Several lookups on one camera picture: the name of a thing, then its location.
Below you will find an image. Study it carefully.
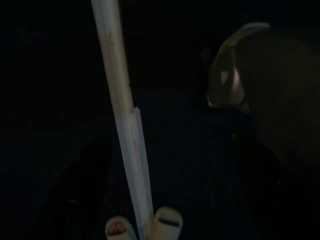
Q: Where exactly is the white wooden post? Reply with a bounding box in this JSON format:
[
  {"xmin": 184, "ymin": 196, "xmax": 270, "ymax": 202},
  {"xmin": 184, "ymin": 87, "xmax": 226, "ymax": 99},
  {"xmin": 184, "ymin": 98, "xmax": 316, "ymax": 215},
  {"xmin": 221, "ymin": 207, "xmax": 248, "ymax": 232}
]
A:
[{"xmin": 90, "ymin": 0, "xmax": 155, "ymax": 240}]

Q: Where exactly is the cream slipper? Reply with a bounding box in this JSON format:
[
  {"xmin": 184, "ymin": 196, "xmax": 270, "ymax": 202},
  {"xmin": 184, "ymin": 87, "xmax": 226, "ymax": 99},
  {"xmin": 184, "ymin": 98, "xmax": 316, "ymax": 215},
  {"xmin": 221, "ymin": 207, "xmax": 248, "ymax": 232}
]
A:
[
  {"xmin": 104, "ymin": 215, "xmax": 137, "ymax": 240},
  {"xmin": 149, "ymin": 206, "xmax": 184, "ymax": 240}
]

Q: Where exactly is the person's foot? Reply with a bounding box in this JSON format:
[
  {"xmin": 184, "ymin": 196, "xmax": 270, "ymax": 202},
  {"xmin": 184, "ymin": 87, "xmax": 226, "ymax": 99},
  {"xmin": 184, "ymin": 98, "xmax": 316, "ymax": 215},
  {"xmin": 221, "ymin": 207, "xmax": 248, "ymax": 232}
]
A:
[{"xmin": 108, "ymin": 221, "xmax": 129, "ymax": 236}]

